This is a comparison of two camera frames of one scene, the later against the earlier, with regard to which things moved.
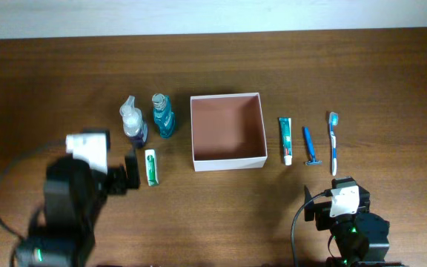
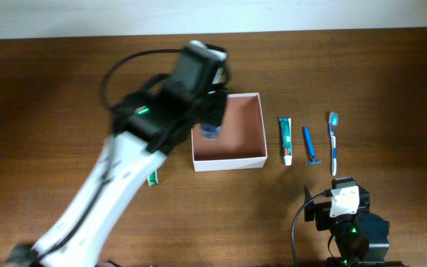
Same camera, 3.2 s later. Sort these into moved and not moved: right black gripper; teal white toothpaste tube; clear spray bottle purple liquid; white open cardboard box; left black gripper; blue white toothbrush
Moved: clear spray bottle purple liquid; left black gripper
Not moved: blue white toothbrush; teal white toothpaste tube; white open cardboard box; right black gripper
